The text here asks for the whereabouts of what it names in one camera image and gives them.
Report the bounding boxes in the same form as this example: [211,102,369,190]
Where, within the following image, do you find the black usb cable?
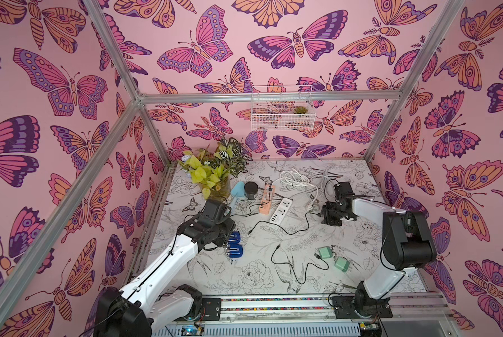
[270,243,330,286]
[230,180,324,237]

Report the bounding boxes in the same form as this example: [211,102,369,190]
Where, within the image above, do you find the green charger adapter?
[334,257,351,272]
[318,247,334,260]

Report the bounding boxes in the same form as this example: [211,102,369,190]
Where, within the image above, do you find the orange power strip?
[259,184,275,215]

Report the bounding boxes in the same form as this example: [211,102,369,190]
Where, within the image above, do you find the white power strip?
[269,198,293,225]

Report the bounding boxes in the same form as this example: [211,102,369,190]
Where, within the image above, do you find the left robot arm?
[84,199,235,336]

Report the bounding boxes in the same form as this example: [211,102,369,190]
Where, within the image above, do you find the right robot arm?
[321,182,437,319]

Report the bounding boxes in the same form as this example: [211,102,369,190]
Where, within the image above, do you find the blue clip bottom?
[226,244,244,258]

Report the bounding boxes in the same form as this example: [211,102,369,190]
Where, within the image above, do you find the potted green plant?
[178,138,251,202]

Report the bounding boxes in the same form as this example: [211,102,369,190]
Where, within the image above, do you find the small succulent in basket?
[294,105,309,115]

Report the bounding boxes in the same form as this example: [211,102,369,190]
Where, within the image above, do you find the white coiled cable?
[272,168,345,203]

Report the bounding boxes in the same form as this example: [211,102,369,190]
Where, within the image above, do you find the white wire basket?
[249,91,316,132]

